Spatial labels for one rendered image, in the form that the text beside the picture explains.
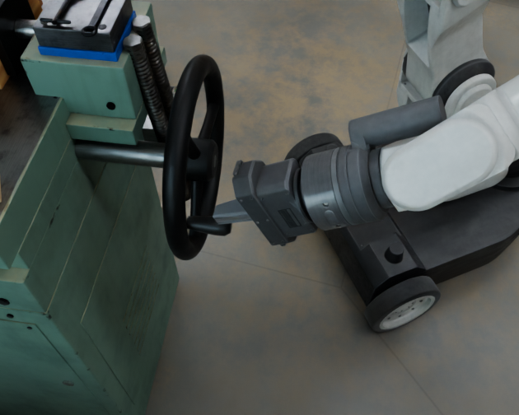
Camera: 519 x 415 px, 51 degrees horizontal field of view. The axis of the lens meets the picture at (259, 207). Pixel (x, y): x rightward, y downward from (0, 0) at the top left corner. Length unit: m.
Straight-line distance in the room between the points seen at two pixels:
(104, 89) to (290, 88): 1.41
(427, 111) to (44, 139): 0.46
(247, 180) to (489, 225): 1.09
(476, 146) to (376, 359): 1.06
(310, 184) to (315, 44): 1.74
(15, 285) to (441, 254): 1.08
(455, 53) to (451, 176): 0.64
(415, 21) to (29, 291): 0.86
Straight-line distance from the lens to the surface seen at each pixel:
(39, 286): 0.78
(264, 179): 0.62
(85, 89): 0.75
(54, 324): 0.85
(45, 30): 0.73
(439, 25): 1.03
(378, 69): 2.22
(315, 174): 0.58
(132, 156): 0.79
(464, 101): 1.19
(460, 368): 1.57
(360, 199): 0.57
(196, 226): 0.70
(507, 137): 0.54
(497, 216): 1.64
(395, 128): 0.57
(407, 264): 1.42
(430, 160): 0.53
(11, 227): 0.69
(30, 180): 0.72
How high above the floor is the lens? 1.40
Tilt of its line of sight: 55 degrees down
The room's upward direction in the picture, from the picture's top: straight up
